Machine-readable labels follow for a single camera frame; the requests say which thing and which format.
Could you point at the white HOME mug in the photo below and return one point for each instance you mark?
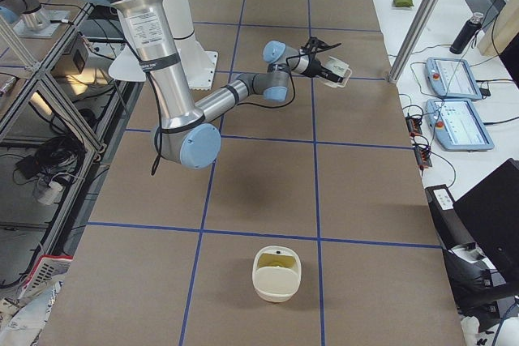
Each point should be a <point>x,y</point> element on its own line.
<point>338,67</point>

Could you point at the green cloth pouch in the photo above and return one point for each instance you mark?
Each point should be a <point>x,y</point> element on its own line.
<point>403,3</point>

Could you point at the aluminium frame post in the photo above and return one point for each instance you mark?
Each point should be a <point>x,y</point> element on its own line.
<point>419,22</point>

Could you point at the black terminal strip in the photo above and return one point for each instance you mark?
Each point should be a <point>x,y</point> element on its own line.
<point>420,144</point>

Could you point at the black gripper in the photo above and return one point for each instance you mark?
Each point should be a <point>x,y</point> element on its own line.
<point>317,69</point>

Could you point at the black monitor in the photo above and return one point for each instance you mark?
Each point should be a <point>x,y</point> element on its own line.
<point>489,211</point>

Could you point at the near teach pendant tablet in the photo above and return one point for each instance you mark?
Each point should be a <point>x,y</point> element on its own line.
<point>456,125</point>

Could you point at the far teach pendant tablet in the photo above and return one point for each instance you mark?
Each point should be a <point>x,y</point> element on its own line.
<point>452,78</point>

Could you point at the black water bottle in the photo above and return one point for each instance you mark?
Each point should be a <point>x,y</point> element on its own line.
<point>469,30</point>

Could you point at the yellow lemon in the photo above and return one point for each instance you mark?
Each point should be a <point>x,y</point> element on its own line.
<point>276,260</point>

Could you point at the teach pendant tablet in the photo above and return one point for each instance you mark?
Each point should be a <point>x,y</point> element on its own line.
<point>456,125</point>
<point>452,78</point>

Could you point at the wooden board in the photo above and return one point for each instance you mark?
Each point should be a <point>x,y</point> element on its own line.
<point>501,32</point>

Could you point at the black printer device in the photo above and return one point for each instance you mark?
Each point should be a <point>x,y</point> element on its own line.
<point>472,277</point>

